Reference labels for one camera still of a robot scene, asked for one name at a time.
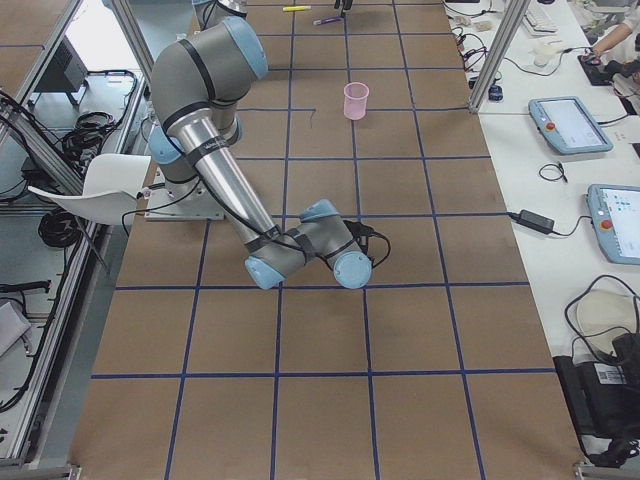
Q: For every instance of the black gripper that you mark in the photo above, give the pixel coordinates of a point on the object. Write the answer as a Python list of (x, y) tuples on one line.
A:
[(358, 233)]

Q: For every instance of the purple marker pen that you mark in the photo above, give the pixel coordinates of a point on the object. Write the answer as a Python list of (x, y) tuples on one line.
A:
[(327, 20)]

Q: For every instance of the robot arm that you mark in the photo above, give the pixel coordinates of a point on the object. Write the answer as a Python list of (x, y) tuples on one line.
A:
[(195, 85), (211, 12)]

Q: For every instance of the pink mesh cup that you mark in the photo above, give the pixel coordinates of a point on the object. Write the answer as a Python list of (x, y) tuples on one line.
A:
[(355, 100)]

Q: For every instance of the yellow marker pen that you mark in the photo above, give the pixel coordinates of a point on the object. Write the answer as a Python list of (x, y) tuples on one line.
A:
[(296, 8)]

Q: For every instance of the black power adapter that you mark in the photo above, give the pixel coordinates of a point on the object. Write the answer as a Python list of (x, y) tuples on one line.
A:
[(533, 221)]

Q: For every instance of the upper teach pendant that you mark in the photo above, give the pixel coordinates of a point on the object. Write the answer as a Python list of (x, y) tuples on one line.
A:
[(567, 126)]

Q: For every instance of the teach pendant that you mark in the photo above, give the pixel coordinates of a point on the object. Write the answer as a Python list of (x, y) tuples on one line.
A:
[(614, 210), (567, 126)]

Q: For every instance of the lower teach pendant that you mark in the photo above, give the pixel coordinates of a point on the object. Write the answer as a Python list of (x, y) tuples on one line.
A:
[(614, 210)]

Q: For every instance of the round white disc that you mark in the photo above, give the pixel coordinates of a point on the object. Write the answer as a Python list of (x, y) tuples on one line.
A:
[(604, 316)]

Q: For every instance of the black device with label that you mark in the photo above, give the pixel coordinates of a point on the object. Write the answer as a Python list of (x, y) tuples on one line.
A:
[(602, 396)]

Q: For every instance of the aluminium frame post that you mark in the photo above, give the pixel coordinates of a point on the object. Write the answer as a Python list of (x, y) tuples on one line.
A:
[(513, 15)]

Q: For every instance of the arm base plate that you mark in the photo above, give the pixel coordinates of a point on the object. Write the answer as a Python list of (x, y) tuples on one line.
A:
[(183, 197)]

